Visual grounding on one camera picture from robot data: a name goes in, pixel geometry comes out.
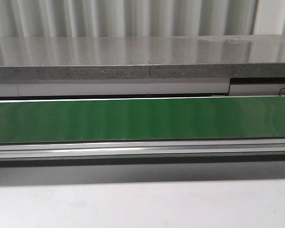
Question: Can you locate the white corrugated curtain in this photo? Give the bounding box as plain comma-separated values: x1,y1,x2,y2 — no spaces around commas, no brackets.
0,0,285,37

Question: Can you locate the aluminium conveyor frame rail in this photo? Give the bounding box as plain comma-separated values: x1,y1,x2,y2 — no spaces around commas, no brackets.
0,138,285,159

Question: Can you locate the grey stone countertop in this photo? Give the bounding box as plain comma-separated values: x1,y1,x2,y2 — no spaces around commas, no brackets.
0,35,285,81

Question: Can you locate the green conveyor belt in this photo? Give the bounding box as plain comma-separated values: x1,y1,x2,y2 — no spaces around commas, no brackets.
0,96,285,144

